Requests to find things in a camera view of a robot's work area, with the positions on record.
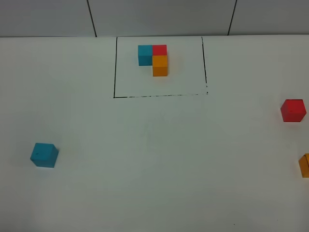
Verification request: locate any template red block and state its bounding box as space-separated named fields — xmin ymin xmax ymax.
xmin=152 ymin=44 xmax=168 ymax=56

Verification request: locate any template orange block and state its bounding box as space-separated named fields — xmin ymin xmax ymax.
xmin=153 ymin=55 xmax=168 ymax=77

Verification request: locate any template blue block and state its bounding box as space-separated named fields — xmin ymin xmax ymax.
xmin=138 ymin=45 xmax=153 ymax=66

